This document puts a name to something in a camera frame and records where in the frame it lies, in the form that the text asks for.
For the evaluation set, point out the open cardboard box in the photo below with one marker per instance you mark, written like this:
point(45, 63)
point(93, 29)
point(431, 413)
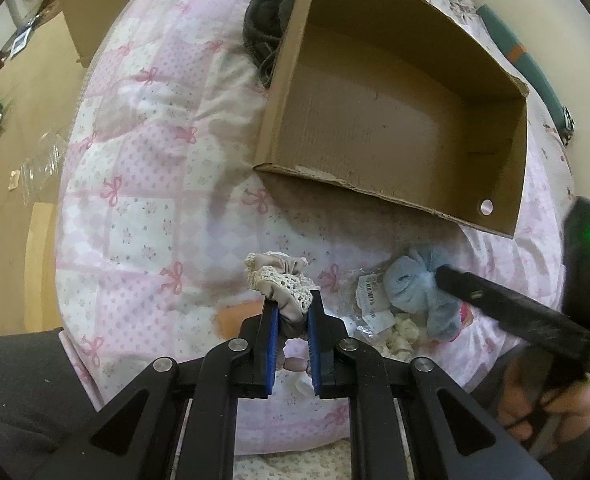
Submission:
point(394, 99)

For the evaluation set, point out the teal orange bolster pillow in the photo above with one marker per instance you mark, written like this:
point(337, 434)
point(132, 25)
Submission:
point(515, 52)

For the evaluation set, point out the beige lace scrunchie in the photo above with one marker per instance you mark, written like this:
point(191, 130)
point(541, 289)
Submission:
point(280, 278)

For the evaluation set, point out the pink rubber duck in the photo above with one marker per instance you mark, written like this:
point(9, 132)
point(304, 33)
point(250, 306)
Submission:
point(466, 315)

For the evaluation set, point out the dark trouser leg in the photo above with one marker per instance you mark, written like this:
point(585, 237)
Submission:
point(42, 401)

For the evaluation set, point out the light blue fluffy scrunchie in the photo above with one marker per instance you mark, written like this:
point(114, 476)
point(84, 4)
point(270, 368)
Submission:
point(410, 286)

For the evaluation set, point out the cream fluffy scrunchie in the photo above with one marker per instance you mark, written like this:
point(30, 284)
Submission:
point(400, 341)

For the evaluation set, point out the pink patterned quilt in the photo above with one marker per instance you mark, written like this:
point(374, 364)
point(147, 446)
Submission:
point(160, 205)

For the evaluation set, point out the clear plastic label bag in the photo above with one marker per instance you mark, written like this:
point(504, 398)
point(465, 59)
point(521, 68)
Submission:
point(370, 311)

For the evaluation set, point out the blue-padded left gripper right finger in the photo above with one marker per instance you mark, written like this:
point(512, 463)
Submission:
point(321, 348)

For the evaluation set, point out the white cloth bunny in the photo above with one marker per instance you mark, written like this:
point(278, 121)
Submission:
point(304, 385)

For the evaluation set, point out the black cloth bundle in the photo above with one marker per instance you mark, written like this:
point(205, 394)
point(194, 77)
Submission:
point(265, 23)

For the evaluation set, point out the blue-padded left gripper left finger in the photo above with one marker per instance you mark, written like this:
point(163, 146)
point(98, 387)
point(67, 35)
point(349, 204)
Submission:
point(266, 348)

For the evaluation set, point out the orange soft roll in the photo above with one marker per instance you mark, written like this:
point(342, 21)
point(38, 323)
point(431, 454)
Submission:
point(231, 319)

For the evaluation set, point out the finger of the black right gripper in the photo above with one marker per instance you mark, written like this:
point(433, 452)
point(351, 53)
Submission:
point(519, 315)

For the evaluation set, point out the clear plastic wrapper on floor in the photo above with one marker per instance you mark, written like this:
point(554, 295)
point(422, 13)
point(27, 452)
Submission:
point(42, 168)

